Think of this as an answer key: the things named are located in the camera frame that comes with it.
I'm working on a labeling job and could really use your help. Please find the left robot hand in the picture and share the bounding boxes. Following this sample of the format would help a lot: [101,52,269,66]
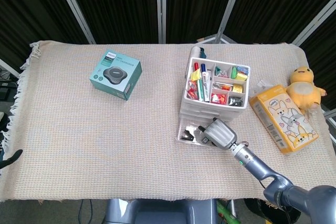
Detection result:
[0,149,24,170]

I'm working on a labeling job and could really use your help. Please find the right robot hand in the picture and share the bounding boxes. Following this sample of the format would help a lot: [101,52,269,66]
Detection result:
[198,118,238,151]

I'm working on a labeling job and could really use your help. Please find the clear bottom drawer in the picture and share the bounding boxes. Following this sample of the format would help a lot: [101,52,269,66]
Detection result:
[175,118,226,148]

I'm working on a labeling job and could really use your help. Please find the clear drawer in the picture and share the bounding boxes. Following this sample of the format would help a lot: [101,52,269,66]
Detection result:
[180,111,241,122]
[175,118,226,148]
[181,104,244,115]

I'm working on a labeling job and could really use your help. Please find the clear middle drawer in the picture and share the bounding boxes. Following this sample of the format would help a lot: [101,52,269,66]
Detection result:
[180,111,241,122]

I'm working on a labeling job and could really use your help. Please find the clear top drawer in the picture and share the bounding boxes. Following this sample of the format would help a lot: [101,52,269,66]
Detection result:
[181,104,244,115]

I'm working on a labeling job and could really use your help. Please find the yellow corgi tissue box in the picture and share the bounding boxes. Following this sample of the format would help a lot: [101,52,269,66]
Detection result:
[249,84,320,156]

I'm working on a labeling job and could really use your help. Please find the green circuit board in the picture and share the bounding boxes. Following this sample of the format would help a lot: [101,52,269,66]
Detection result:
[216,199,241,224]

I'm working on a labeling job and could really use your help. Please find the teal Philips speaker box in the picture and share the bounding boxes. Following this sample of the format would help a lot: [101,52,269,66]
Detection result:
[89,49,143,101]

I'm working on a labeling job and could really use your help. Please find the orange red push pins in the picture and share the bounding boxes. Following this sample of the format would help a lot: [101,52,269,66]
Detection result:
[211,93,228,105]

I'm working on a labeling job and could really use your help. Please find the black binder clips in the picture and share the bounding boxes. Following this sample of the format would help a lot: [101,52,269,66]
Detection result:
[228,96,244,106]

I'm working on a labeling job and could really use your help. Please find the silver clips pile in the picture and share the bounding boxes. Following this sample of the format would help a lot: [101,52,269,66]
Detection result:
[213,82,233,91]

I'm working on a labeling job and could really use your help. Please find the green pen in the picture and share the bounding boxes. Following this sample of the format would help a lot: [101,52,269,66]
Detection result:
[197,77,205,102]

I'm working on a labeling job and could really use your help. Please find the red packaged snack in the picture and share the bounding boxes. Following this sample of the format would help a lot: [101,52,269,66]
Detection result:
[186,81,199,100]

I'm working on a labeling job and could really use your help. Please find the blue capped white marker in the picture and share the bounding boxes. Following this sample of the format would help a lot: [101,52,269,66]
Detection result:
[201,63,211,103]

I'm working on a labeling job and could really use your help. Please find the yellow sticky note pack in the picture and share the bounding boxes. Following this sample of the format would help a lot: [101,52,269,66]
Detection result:
[190,69,202,82]

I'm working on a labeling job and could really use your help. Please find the clear plastic bag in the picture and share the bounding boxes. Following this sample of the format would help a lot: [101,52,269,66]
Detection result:
[256,78,271,91]

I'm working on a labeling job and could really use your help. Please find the black bag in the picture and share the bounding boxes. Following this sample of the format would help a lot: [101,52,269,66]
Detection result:
[244,198,302,224]

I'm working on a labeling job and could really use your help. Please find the white bottle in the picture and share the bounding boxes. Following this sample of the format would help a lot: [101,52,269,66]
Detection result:
[189,46,202,59]

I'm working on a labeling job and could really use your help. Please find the yellow duck plush toy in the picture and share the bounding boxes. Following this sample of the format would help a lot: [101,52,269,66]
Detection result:
[286,66,328,116]

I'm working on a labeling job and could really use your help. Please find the beige woven tablecloth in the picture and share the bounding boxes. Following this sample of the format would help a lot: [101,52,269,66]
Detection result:
[0,40,336,204]

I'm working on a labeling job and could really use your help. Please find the grey robot torso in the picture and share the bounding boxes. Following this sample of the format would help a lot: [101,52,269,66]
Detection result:
[104,198,218,224]

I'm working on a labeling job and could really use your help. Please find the dark folding screen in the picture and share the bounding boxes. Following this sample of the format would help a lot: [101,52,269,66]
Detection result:
[0,0,336,72]

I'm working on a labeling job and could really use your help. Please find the white plastic drawer organizer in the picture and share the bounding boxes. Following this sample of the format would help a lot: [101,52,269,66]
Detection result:
[180,56,251,122]

